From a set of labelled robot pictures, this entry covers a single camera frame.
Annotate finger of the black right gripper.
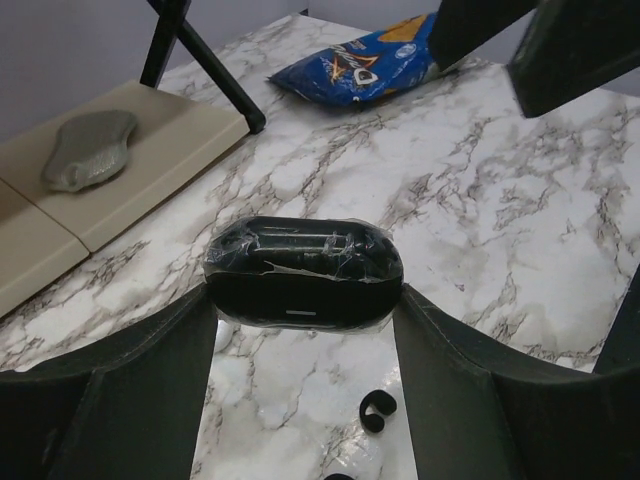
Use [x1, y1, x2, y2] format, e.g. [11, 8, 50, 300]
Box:
[507, 0, 639, 118]
[430, 0, 537, 72]

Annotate blue Doritos chip bag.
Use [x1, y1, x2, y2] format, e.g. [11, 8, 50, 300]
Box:
[269, 13, 464, 107]

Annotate white earbud charging case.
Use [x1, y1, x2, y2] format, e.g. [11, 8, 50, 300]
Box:
[214, 321, 234, 353]

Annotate black clip-on earbud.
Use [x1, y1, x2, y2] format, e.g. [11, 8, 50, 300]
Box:
[359, 390, 398, 434]

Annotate beige three-tier shelf rack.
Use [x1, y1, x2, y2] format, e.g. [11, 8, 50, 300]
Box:
[0, 0, 267, 319]

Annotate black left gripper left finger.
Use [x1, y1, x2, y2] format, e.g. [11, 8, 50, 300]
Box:
[1, 286, 218, 479]

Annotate black earbud charging case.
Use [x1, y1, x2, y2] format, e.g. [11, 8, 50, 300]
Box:
[203, 216, 404, 332]

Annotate white stem earbud right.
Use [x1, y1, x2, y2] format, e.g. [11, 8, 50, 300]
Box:
[324, 442, 384, 480]

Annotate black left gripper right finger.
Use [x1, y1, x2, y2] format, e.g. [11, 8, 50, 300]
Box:
[394, 287, 639, 479]

